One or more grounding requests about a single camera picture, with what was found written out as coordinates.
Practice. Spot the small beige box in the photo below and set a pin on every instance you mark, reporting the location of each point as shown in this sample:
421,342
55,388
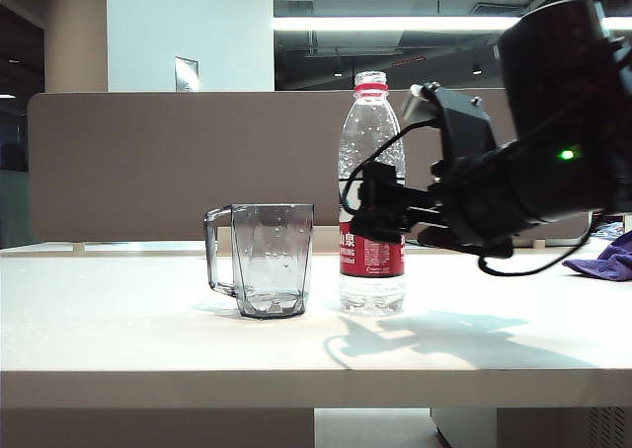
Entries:
628,222

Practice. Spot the transparent grey plastic mug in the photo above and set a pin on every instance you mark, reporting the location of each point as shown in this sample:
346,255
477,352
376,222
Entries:
271,260

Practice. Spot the silver wall plaque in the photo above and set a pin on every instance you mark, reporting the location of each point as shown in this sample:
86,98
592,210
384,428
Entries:
186,74

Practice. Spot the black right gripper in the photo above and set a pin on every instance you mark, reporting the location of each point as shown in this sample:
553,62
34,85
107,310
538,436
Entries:
474,206

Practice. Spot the purple cloth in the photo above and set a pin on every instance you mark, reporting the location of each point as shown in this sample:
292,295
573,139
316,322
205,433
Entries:
607,268

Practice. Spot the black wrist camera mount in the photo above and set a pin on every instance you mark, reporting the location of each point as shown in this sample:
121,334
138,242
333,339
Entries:
464,127

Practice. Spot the grey cabinet under table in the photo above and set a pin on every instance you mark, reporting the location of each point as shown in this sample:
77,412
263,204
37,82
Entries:
543,428

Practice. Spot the ceiling air vent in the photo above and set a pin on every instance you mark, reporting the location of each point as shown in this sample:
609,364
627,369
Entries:
501,8

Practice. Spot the clear water bottle red label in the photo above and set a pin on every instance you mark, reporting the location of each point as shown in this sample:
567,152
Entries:
372,270

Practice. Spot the long white ceiling light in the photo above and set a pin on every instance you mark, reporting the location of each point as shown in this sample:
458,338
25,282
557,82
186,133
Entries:
395,22

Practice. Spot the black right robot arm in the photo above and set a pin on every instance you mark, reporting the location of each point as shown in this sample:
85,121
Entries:
558,73

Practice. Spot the brown fabric desk divider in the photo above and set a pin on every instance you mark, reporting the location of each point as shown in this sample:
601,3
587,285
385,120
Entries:
197,162

